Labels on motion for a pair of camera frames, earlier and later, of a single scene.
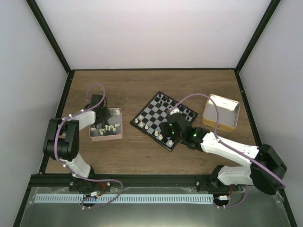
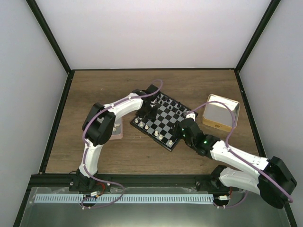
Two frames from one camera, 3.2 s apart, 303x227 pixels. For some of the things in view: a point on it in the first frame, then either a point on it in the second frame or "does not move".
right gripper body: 169,134 → 188,140
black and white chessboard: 148,121 does not move
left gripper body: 105,116 → 147,113
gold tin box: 228,110 does not move
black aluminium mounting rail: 78,179 does not move
